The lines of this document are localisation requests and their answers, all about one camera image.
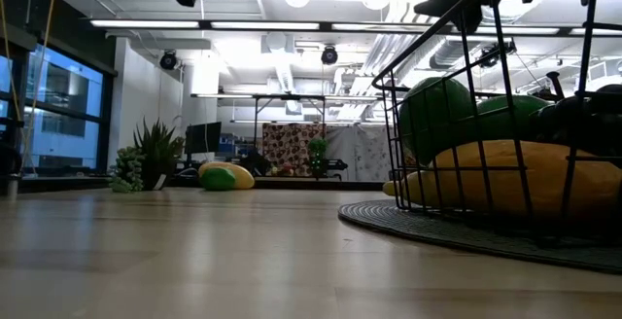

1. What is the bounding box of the green round fruit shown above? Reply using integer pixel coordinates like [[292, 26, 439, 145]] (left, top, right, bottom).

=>
[[397, 76, 476, 165], [474, 93, 553, 141]]

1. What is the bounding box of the yellow banana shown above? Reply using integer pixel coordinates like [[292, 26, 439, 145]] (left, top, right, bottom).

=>
[[381, 178, 412, 198]]

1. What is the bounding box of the orange mango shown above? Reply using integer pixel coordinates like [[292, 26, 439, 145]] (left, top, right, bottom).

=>
[[401, 138, 622, 221]]

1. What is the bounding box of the small green lime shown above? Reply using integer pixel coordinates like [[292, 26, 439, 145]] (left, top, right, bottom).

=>
[[199, 166, 237, 193]]

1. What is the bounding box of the black ceiling spotlight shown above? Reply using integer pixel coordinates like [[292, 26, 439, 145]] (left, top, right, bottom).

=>
[[158, 49, 179, 71], [320, 44, 339, 66], [475, 41, 517, 70]]

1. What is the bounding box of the black beam with light strips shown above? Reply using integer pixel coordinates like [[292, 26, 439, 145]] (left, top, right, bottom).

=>
[[82, 17, 622, 38]]

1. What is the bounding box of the black monitor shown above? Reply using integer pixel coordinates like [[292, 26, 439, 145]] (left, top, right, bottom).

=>
[[184, 121, 223, 156]]

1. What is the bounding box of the white cloth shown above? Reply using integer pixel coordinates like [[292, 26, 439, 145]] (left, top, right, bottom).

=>
[[324, 124, 390, 183]]

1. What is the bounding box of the potted succulent plant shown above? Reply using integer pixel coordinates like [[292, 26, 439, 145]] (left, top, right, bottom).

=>
[[107, 118, 187, 195]]

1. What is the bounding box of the brown patterned cloth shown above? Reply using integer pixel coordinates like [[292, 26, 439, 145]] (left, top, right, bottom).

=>
[[261, 122, 327, 178]]

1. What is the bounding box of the green artificial plant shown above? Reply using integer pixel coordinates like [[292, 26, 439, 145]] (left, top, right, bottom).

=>
[[306, 137, 329, 179]]

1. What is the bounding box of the yellow mango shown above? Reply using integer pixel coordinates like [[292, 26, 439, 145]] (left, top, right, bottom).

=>
[[197, 160, 257, 192]]

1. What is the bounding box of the grey round woven placemat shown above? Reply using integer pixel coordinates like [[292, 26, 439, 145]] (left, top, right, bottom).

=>
[[337, 198, 622, 276]]

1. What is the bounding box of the black background table frame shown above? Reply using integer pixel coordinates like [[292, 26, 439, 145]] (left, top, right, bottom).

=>
[[191, 92, 385, 184]]

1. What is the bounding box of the black wire basket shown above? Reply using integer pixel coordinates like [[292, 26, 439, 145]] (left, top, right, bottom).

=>
[[371, 0, 622, 242]]

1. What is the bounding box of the orange hanging cable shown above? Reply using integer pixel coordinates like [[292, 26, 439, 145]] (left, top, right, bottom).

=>
[[18, 0, 59, 174]]

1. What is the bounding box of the window with black frame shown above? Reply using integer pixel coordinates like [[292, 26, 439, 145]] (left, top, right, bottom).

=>
[[0, 41, 116, 174]]

